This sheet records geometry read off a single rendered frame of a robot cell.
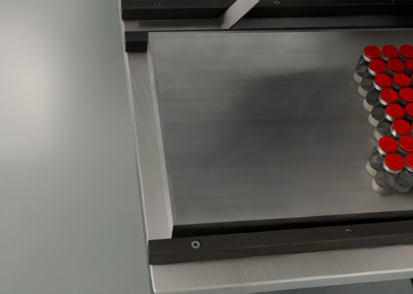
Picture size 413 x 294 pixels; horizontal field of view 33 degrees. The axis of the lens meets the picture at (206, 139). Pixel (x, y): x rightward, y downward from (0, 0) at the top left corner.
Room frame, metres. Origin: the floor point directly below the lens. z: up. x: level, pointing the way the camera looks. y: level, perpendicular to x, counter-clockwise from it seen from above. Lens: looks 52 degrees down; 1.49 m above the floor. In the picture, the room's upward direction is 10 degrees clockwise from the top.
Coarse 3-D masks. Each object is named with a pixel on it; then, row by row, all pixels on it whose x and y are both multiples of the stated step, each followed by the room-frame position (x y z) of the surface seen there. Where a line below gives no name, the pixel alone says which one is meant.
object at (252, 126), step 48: (192, 48) 0.61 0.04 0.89; (240, 48) 0.62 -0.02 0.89; (288, 48) 0.64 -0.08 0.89; (336, 48) 0.66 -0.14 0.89; (192, 96) 0.54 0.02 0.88; (240, 96) 0.55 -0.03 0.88; (288, 96) 0.57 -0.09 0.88; (336, 96) 0.58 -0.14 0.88; (192, 144) 0.47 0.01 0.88; (240, 144) 0.48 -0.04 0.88; (288, 144) 0.49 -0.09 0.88; (336, 144) 0.51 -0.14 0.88; (192, 192) 0.41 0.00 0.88; (240, 192) 0.42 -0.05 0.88; (288, 192) 0.43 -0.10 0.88; (336, 192) 0.44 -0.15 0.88
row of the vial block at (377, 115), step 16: (368, 48) 0.62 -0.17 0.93; (368, 64) 0.61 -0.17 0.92; (384, 64) 0.60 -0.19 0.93; (368, 80) 0.59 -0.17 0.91; (384, 80) 0.57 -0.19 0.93; (368, 96) 0.57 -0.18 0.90; (384, 96) 0.55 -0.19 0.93; (384, 112) 0.54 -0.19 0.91; (400, 112) 0.53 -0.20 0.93; (384, 128) 0.52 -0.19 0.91; (400, 128) 0.51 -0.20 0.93; (400, 144) 0.48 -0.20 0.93; (400, 176) 0.46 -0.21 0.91; (400, 192) 0.45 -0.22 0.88
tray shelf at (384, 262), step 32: (128, 64) 0.57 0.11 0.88; (128, 96) 0.54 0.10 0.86; (160, 192) 0.40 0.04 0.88; (160, 224) 0.36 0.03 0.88; (256, 256) 0.35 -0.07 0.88; (288, 256) 0.35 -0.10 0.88; (320, 256) 0.36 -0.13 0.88; (352, 256) 0.37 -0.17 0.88; (384, 256) 0.37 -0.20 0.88; (160, 288) 0.30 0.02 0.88; (192, 288) 0.30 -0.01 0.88; (224, 288) 0.31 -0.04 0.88; (256, 288) 0.32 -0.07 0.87; (288, 288) 0.33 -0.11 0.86
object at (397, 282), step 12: (300, 288) 0.73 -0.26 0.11; (312, 288) 0.70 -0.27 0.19; (324, 288) 0.66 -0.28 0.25; (336, 288) 0.64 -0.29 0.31; (348, 288) 0.61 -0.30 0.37; (360, 288) 0.59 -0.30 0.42; (372, 288) 0.56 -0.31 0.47; (384, 288) 0.54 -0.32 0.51; (396, 288) 0.53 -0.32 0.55; (408, 288) 0.51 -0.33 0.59
